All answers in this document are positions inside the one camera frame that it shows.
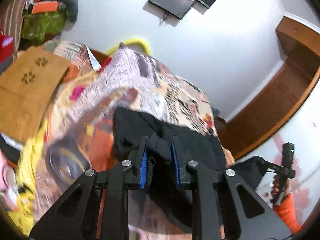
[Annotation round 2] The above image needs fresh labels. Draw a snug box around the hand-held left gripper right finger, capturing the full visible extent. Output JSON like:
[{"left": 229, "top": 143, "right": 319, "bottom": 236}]
[{"left": 171, "top": 136, "right": 293, "bottom": 240}]

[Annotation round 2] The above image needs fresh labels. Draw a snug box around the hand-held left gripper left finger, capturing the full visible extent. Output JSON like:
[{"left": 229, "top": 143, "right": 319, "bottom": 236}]
[{"left": 29, "top": 136, "right": 150, "bottom": 240}]

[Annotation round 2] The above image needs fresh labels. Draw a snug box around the black zip hoodie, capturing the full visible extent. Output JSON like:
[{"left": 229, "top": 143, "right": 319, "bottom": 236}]
[{"left": 112, "top": 107, "right": 272, "bottom": 233}]

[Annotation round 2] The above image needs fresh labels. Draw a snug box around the person's right hand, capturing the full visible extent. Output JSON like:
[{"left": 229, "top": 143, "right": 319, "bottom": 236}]
[{"left": 271, "top": 174, "right": 290, "bottom": 203}]

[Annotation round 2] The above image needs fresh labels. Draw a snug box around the wooden door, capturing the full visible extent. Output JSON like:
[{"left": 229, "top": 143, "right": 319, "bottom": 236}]
[{"left": 226, "top": 47, "right": 320, "bottom": 159}]

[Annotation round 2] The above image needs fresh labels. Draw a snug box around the printed bedsheet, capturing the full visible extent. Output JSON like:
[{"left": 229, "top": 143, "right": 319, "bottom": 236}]
[{"left": 7, "top": 40, "right": 235, "bottom": 240}]

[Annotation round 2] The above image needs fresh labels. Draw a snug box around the newspaper print quilt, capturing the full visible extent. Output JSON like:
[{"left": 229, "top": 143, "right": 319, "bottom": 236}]
[{"left": 96, "top": 47, "right": 163, "bottom": 115}]

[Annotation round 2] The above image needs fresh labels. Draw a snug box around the wooden overhead cabinet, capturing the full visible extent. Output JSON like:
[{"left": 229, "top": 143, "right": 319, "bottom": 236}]
[{"left": 275, "top": 16, "right": 320, "bottom": 58}]

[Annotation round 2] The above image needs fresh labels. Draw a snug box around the yellow foam tube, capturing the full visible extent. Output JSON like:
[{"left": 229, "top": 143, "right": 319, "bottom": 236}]
[{"left": 105, "top": 38, "right": 152, "bottom": 55}]

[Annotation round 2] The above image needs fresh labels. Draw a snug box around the pink and white object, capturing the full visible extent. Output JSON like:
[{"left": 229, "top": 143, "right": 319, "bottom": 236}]
[{"left": 0, "top": 155, "right": 22, "bottom": 212}]

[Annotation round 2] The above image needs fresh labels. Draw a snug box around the wooden lap table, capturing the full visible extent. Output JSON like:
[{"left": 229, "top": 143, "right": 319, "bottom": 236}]
[{"left": 0, "top": 46, "right": 72, "bottom": 144}]

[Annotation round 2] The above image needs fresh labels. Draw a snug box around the small black monitor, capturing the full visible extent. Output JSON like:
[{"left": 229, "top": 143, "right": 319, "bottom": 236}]
[{"left": 149, "top": 0, "right": 196, "bottom": 20}]

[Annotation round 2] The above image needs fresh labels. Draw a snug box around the green patterned cloth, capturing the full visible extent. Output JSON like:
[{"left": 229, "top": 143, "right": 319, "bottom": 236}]
[{"left": 20, "top": 11, "right": 66, "bottom": 40}]

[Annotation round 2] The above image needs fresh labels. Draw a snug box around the grey cushion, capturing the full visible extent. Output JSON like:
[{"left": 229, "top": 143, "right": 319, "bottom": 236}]
[{"left": 59, "top": 0, "right": 78, "bottom": 23}]

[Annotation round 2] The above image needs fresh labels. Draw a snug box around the orange box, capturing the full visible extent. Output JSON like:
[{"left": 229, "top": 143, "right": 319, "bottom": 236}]
[{"left": 32, "top": 0, "right": 59, "bottom": 14}]

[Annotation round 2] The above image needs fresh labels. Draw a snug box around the striped curtain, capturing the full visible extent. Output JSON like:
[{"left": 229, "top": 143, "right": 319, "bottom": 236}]
[{"left": 0, "top": 0, "right": 34, "bottom": 45}]

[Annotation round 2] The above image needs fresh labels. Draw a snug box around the black monitor cable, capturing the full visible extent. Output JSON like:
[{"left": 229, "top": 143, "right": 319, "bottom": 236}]
[{"left": 159, "top": 11, "right": 170, "bottom": 27}]

